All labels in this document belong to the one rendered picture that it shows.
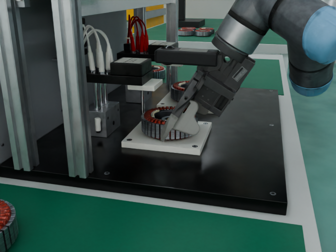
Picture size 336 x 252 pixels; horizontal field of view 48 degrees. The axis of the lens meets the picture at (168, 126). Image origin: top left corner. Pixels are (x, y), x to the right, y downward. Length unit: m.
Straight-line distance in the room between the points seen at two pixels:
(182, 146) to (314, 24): 0.29
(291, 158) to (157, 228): 0.33
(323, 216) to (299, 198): 1.42
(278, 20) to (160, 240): 0.37
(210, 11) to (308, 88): 5.38
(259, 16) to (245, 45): 0.05
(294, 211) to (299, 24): 0.27
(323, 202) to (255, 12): 1.62
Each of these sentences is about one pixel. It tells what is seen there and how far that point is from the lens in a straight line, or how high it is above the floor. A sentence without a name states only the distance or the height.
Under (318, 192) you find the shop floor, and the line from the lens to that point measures 2.23.
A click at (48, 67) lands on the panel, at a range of 0.80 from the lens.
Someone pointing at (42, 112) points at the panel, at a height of 0.82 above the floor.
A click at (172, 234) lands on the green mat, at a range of 0.51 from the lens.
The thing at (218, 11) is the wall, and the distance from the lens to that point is 6.05.
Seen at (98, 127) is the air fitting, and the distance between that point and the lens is 0.74.
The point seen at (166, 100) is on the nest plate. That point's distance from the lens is 0.95.
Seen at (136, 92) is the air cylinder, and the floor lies 0.80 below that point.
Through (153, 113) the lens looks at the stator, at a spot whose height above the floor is 0.82.
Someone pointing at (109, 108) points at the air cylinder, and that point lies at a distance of 0.76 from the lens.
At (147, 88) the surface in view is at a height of 0.88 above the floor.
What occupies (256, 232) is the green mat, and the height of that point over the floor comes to 0.75.
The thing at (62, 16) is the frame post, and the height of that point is 1.02.
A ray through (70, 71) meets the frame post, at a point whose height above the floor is 0.94.
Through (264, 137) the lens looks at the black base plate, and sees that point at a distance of 0.77.
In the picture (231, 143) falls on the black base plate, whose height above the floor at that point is 0.77.
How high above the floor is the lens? 1.05
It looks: 20 degrees down
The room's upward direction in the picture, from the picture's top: straight up
